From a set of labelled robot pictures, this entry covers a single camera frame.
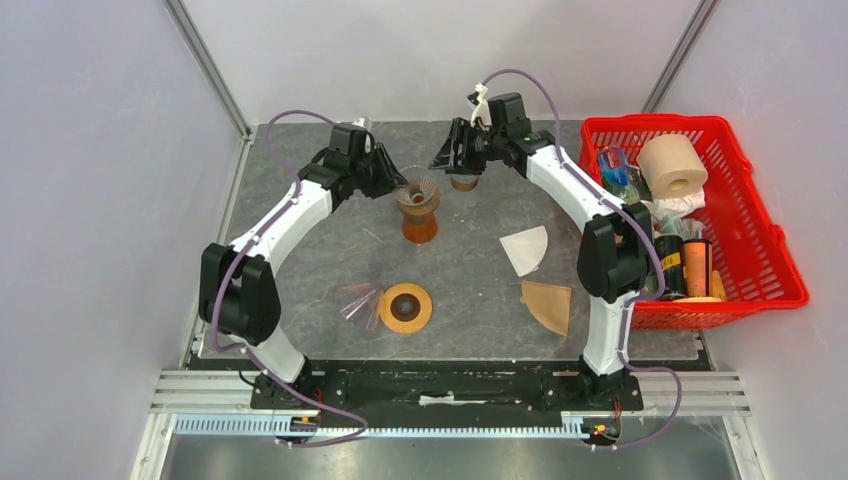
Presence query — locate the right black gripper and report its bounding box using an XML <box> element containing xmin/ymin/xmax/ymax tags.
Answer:
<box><xmin>428</xmin><ymin>117</ymin><xmax>505</xmax><ymax>176</ymax></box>

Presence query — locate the blue snack packet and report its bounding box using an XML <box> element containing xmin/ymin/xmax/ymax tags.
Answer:
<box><xmin>597</xmin><ymin>146</ymin><xmax>629</xmax><ymax>189</ymax></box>

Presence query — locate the small glass cup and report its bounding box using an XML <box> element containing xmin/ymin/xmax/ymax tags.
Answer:
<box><xmin>450</xmin><ymin>174</ymin><xmax>480</xmax><ymax>192</ymax></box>

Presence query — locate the dark wooden ring holder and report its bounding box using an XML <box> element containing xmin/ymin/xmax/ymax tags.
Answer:
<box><xmin>396</xmin><ymin>197</ymin><xmax>440</xmax><ymax>226</ymax></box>

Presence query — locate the amber glass carafe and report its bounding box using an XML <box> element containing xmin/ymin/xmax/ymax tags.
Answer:
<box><xmin>402</xmin><ymin>214</ymin><xmax>438</xmax><ymax>244</ymax></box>

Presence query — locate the red plastic basket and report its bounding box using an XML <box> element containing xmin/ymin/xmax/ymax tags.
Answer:
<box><xmin>578</xmin><ymin>113</ymin><xmax>809</xmax><ymax>330</ymax></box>

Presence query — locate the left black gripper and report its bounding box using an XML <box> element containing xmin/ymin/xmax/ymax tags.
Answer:
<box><xmin>350</xmin><ymin>143</ymin><xmax>409</xmax><ymax>200</ymax></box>

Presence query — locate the light wooden ring holder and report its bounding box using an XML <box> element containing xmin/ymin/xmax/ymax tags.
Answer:
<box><xmin>377</xmin><ymin>283</ymin><xmax>433</xmax><ymax>334</ymax></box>

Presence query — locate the crumpled white paper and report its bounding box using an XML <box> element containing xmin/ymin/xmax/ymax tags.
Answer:
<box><xmin>649</xmin><ymin>188</ymin><xmax>706</xmax><ymax>229</ymax></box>

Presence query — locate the brown paper coffee filter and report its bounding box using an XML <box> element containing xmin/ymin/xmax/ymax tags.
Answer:
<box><xmin>521</xmin><ymin>281</ymin><xmax>572</xmax><ymax>337</ymax></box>

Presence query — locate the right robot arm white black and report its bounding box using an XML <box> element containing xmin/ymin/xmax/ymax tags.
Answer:
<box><xmin>430</xmin><ymin>88</ymin><xmax>653</xmax><ymax>409</ymax></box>

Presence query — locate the green patterned packet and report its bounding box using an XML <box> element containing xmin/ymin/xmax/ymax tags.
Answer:
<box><xmin>602</xmin><ymin>168</ymin><xmax>656</xmax><ymax>212</ymax></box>

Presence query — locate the beige toilet paper roll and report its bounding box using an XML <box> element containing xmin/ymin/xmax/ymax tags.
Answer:
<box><xmin>637</xmin><ymin>134</ymin><xmax>708</xmax><ymax>199</ymax></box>

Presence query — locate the clear glass dripper cone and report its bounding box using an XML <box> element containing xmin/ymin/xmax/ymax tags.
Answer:
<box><xmin>395</xmin><ymin>165</ymin><xmax>441</xmax><ymax>203</ymax></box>

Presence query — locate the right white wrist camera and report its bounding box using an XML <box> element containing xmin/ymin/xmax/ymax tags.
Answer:
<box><xmin>467</xmin><ymin>82</ymin><xmax>492</xmax><ymax>130</ymax></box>

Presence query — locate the black cylindrical can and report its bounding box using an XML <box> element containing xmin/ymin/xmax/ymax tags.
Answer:
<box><xmin>654</xmin><ymin>234</ymin><xmax>687</xmax><ymax>301</ymax></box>

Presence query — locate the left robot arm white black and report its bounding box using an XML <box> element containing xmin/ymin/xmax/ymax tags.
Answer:
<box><xmin>198</xmin><ymin>118</ymin><xmax>407</xmax><ymax>409</ymax></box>

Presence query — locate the orange cylindrical can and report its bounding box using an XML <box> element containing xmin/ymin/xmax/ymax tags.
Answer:
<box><xmin>682</xmin><ymin>239</ymin><xmax>713</xmax><ymax>297</ymax></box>

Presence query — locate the white paper coffee filter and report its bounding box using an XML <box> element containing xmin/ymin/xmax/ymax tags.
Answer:
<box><xmin>499</xmin><ymin>226</ymin><xmax>549</xmax><ymax>277</ymax></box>

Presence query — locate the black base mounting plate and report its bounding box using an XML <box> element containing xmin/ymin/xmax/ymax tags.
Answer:
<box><xmin>251</xmin><ymin>358</ymin><xmax>644</xmax><ymax>431</ymax></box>

